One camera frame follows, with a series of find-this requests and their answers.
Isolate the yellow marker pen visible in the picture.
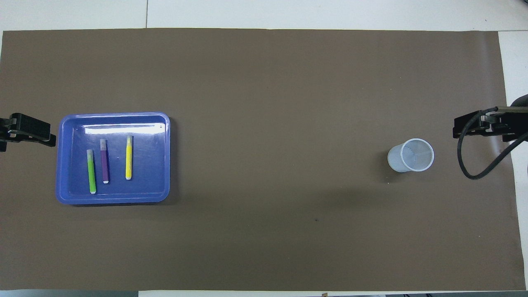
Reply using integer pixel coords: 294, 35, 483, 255
125, 135, 134, 181

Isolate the blue plastic tray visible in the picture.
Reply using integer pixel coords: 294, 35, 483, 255
56, 112, 171, 205

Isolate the green marker pen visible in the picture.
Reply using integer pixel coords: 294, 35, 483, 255
86, 149, 97, 194

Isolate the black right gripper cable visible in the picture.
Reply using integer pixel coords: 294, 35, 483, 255
457, 106, 528, 180

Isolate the purple marker pen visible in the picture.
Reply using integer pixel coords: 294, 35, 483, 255
99, 139, 110, 184

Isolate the translucent plastic cup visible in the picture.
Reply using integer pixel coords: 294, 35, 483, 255
387, 138, 435, 174

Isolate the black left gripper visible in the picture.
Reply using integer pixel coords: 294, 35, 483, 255
0, 113, 57, 152

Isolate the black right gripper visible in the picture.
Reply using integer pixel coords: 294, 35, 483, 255
453, 94, 528, 142

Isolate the brown table mat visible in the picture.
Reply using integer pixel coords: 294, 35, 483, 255
0, 28, 517, 292

